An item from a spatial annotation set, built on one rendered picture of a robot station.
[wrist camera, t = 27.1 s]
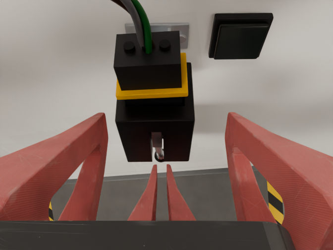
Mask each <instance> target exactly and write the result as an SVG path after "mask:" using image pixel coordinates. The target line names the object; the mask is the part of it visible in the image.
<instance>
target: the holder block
mask: <svg viewBox="0 0 333 250"><path fill-rule="evenodd" d="M187 81H188V96H187V97H182V106H169V107H127V105H126V103H125V100H116V112H115V124H116V127H117V130H118V133H119V136H120V139H121V143H122V146H123V149H124V152H125V155H126V158H127V161H128V162H152V161H153V144H152V137H151V133H152V132H163V137H162V139H163V140H164V162H187V161H189V157H190V150H191V144H192V137H193V130H194V124H195V111H194V96H193V81H192V65H191V63H190V62H187Z"/></svg>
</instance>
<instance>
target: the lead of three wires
mask: <svg viewBox="0 0 333 250"><path fill-rule="evenodd" d="M111 1H113V2H114V3H116V4H117V5H119V6H120V7H122V8H123V9H124V10H126V11H127V12H128V13H129V14H130V16H131V18H132V20H133V23H134V26H135V30H136V35H137V39H138V42H139V45H140V47H141V49H142V47H144V46H145V48H146V53H147V54H150V53H151V52H152V47H153V48H154V46H155V45H154V42H153V39H152V33H151V27H150V23H149V20H148V17H147V15H146V13H145V11H144V9H143V7H142V5H141V4H140V2H139V1H138V0H111Z"/></svg>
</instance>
